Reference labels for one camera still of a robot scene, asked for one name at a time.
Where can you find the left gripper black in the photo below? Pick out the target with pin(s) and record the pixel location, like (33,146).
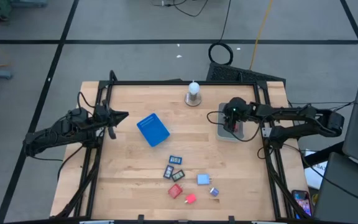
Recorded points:
(102,116)

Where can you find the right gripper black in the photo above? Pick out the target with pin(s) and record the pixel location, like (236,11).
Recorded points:
(236,109)

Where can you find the blue plastic basket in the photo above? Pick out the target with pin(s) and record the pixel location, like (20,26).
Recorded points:
(153,129)

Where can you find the light blue charger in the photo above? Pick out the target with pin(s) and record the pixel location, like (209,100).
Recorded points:
(203,179)

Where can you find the blue-framed digital display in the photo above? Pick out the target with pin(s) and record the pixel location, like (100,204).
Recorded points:
(175,160)

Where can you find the small purple charger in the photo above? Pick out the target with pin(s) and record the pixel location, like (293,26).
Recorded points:
(214,192)

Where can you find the dark blue digital display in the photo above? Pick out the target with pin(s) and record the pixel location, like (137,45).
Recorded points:
(168,172)

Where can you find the black digital display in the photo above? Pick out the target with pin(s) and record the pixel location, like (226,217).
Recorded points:
(178,175)

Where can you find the pink charger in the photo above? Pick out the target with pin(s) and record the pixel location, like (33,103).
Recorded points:
(191,198)

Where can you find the red slotted charger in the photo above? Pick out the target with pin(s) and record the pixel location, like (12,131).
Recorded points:
(175,191)

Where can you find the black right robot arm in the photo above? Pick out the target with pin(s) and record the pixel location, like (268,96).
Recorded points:
(322,119)

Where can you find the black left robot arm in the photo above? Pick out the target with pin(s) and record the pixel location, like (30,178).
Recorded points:
(57,130)

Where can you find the grey plastic bin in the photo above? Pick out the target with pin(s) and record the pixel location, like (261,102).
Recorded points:
(222,133)

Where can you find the round wooden bulb stand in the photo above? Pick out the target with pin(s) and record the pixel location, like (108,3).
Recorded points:
(193,101)

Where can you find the black perforated panel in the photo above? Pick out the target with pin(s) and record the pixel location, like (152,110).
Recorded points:
(228,74)

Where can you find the white light bulb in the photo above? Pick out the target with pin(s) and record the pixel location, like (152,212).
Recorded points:
(194,88)

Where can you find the black support bar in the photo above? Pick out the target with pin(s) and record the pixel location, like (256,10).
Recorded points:
(322,155)

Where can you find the white paper sign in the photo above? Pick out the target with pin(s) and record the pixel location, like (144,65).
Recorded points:
(314,177)

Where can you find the smartphone with lit screen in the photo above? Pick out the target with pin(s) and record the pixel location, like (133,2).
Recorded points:
(302,202)

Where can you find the yellow round object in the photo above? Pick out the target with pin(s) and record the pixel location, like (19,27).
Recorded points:
(315,198)

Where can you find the dark grey cabinet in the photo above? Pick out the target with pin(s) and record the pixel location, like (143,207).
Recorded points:
(346,199)

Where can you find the grey flat object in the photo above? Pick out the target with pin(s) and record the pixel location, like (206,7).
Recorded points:
(30,3)

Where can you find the black aluminium table frame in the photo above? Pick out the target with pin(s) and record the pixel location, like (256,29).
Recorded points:
(182,82)

